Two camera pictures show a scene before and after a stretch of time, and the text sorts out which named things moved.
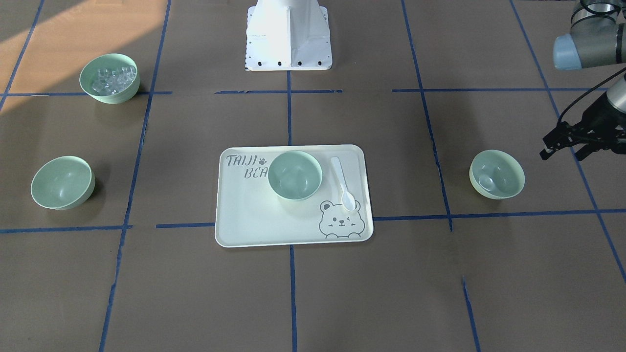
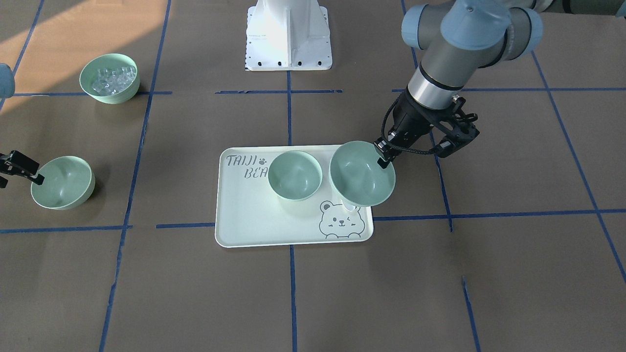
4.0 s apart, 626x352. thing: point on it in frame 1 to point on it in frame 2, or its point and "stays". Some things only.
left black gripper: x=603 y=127 to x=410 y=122
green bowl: x=63 y=183 stays
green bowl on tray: x=295 y=175 stays
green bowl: x=496 y=174 to x=356 y=176
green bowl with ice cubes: x=111 y=78 stays
